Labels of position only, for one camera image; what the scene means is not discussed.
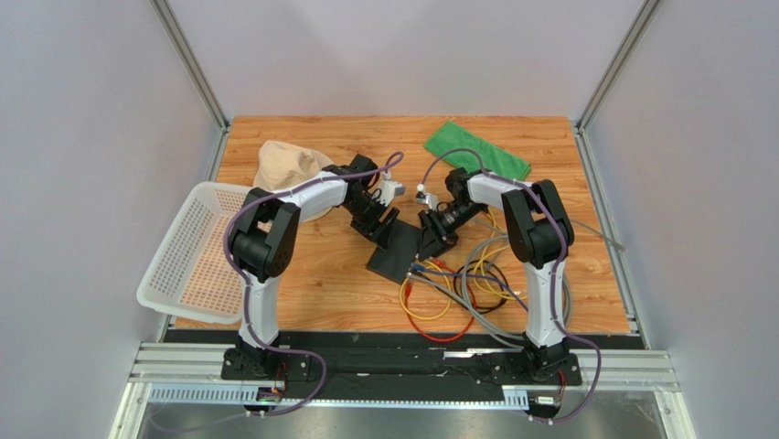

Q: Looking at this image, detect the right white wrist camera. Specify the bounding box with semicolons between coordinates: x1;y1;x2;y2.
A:
414;183;440;211

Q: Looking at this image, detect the beige cloth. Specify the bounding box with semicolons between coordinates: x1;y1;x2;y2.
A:
252;140;334;192

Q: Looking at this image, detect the white plastic basket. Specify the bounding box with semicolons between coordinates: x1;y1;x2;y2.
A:
136;182;250;325

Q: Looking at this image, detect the black network switch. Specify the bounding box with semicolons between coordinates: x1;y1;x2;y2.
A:
367;220;422;284

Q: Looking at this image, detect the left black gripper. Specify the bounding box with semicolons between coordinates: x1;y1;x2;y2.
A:
344;195;400;252

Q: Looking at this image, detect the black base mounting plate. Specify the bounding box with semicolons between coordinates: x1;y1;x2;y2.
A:
220;330;582;402

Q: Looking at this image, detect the grey ethernet cable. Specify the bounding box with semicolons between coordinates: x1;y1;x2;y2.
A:
404;209;628;349

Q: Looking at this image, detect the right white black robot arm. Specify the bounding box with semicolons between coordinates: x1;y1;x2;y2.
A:
418;168;574;382

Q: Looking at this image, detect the red ethernet cable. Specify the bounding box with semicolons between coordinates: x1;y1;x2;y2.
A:
402;281;477;343
431;256;473;294

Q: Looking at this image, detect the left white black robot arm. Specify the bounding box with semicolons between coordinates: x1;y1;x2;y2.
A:
223;152;403;379

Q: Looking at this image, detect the black ethernet cable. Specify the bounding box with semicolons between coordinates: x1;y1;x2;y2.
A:
425;260;512;316

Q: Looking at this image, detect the green cloth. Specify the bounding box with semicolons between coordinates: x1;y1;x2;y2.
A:
423;122;532;180

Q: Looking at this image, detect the yellow ethernet cable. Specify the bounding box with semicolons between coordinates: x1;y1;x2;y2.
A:
471;207;530;303
398;258;454;322

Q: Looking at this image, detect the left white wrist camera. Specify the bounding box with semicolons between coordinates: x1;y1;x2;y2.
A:
376;178;406;206

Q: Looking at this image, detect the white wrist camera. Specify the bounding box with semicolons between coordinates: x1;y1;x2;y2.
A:
414;183;440;211
376;178;406;206

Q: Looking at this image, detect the aluminium frame rail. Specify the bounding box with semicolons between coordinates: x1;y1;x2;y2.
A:
111;343;695;438

